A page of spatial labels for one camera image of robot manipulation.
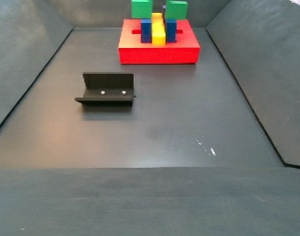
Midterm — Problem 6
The green stepped block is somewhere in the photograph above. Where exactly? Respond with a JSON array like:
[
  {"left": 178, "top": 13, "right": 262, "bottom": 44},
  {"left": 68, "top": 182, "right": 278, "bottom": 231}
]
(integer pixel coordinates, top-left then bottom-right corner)
[{"left": 131, "top": 0, "right": 189, "bottom": 20}]

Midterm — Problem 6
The red base board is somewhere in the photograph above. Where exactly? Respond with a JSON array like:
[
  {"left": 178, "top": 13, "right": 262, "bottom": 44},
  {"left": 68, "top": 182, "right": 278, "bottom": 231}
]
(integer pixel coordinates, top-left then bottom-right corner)
[{"left": 118, "top": 19, "right": 201, "bottom": 65}]

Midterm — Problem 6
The long yellow bar block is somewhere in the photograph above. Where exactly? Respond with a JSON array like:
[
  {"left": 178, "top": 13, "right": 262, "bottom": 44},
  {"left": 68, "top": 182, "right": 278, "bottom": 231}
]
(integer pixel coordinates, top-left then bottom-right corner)
[{"left": 151, "top": 13, "right": 166, "bottom": 46}]

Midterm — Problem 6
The black angled holder bracket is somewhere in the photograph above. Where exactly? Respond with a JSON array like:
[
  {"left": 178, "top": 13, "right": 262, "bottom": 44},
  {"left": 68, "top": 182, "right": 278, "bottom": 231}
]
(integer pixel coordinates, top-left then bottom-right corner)
[{"left": 73, "top": 72, "right": 134, "bottom": 105}]

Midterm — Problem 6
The dark blue post left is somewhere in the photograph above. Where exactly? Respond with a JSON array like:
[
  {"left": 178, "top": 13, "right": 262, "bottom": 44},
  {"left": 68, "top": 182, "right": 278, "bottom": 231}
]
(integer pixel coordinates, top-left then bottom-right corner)
[{"left": 140, "top": 18, "right": 151, "bottom": 43}]

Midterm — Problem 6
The dark blue post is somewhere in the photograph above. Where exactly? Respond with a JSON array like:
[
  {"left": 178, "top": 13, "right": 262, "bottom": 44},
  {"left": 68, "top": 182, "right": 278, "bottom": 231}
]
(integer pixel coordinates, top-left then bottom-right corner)
[
  {"left": 140, "top": 18, "right": 151, "bottom": 43},
  {"left": 166, "top": 19, "right": 176, "bottom": 42}
]

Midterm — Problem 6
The dark blue post right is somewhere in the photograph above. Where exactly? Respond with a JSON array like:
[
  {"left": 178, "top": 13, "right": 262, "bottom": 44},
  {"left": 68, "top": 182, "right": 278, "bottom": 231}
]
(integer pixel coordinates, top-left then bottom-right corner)
[{"left": 166, "top": 19, "right": 176, "bottom": 42}]

